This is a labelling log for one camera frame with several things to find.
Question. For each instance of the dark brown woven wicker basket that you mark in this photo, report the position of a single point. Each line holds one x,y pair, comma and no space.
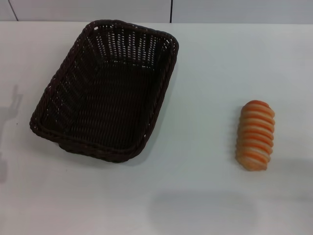
107,107

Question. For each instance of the orange striped spiral bread roll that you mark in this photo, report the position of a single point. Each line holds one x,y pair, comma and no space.
255,134

